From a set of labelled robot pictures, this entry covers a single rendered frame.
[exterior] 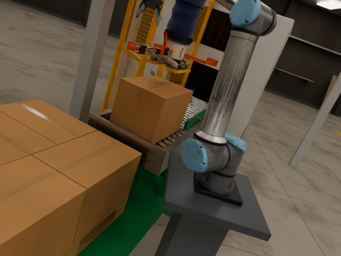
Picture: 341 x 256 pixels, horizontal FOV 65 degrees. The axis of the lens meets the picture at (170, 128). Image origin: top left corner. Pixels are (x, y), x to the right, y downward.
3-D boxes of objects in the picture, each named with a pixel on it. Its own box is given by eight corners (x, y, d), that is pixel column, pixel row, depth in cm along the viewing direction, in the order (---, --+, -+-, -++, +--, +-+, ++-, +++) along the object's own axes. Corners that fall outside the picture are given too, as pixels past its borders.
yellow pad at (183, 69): (180, 67, 230) (181, 62, 228) (190, 72, 228) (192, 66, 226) (165, 69, 200) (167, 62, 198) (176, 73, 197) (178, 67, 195)
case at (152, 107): (144, 113, 267) (156, 75, 253) (178, 130, 255) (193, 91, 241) (107, 125, 213) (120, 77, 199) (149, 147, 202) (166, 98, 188)
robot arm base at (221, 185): (231, 181, 147) (237, 165, 144) (234, 199, 129) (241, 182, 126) (198, 169, 148) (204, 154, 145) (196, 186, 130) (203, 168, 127)
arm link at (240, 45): (222, 176, 124) (283, 7, 103) (197, 181, 112) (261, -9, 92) (199, 161, 134) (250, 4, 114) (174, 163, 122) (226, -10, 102)
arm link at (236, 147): (241, 173, 136) (254, 142, 130) (221, 177, 124) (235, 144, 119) (219, 158, 146) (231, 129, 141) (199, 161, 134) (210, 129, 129)
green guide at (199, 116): (218, 104, 406) (220, 99, 402) (225, 107, 403) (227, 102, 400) (182, 128, 262) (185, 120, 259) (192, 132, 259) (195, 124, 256)
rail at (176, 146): (219, 116, 409) (224, 104, 402) (223, 117, 407) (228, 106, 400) (154, 171, 201) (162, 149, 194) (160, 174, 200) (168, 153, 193)
